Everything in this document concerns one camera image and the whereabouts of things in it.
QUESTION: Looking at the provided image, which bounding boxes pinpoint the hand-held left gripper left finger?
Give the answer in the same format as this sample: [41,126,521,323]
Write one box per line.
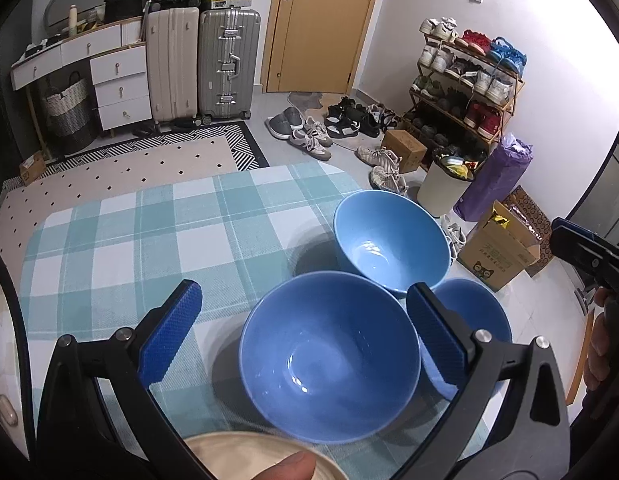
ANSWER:
[36,279,205,480]

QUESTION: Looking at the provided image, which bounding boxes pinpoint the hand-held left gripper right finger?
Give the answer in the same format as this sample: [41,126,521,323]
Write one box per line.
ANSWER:
[405,282,571,480]

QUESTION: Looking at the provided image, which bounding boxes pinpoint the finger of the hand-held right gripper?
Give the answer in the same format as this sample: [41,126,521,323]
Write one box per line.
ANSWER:
[548,225,619,287]
[551,216,596,238]

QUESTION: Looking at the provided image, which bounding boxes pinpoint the light blue bowl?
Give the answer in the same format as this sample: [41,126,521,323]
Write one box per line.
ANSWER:
[333,190,451,297]

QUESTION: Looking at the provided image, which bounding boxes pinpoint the beige plate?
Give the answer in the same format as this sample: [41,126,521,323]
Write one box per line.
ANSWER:
[182,431,343,480]

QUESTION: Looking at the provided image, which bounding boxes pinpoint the person's right hand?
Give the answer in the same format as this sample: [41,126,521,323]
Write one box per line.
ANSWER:
[583,285,619,396]

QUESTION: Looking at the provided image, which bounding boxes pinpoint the person's left hand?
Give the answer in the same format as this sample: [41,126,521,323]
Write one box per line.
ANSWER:
[244,449,319,480]

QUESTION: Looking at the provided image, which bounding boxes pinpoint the brown patterned cardboard box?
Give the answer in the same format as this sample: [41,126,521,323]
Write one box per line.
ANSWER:
[504,185,554,278]

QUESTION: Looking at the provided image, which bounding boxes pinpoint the wooden bar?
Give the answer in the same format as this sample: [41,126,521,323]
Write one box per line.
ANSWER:
[565,310,596,407]

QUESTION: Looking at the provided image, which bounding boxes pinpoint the printed cardboard box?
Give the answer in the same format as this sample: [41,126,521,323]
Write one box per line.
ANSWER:
[457,200,543,293]

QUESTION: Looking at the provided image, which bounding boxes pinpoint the purple rolled mat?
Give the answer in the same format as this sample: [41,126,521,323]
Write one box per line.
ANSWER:
[453,132,534,222]

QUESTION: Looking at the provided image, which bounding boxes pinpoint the wooden shoe rack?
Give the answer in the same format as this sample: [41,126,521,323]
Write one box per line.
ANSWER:
[407,32,525,158]

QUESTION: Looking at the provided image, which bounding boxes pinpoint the white trash bin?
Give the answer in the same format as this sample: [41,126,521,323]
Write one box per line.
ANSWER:
[417,152,477,218]

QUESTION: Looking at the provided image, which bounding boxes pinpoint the small brown cardboard box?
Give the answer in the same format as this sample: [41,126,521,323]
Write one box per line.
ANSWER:
[380,129,428,175]

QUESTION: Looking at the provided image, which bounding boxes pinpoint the shoe rack with shoes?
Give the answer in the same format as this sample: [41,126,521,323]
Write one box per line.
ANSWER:
[409,16,527,156]

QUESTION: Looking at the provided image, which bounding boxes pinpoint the flat cardboard box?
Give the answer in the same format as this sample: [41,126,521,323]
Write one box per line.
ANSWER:
[18,152,46,183]

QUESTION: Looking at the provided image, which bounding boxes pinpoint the pile of shoes on floor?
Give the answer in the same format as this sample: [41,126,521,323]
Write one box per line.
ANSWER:
[264,96,467,258]

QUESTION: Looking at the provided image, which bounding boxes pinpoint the woven laundry basket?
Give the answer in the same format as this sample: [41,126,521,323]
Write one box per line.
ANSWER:
[40,71,95,153]

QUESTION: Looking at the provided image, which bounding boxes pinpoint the white dressing table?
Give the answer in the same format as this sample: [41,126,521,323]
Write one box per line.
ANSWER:
[10,15,153,161]

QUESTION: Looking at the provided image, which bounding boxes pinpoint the grey door mat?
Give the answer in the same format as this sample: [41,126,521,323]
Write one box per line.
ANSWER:
[288,91,324,112]

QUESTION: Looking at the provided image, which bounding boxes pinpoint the beige suitcase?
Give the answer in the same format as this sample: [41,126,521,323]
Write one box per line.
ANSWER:
[146,5,200,123]

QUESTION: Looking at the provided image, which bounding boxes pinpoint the silver suitcase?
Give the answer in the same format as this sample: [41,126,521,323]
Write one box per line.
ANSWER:
[197,6,261,121]

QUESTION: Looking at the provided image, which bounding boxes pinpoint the wooden door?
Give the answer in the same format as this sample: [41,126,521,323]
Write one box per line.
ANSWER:
[262,0,385,95]

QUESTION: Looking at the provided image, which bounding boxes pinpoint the black storage box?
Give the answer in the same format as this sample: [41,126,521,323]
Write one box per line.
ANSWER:
[104,0,144,23]

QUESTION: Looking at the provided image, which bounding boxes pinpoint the oval grey-framed mirror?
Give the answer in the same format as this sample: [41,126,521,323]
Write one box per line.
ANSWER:
[44,0,118,28]

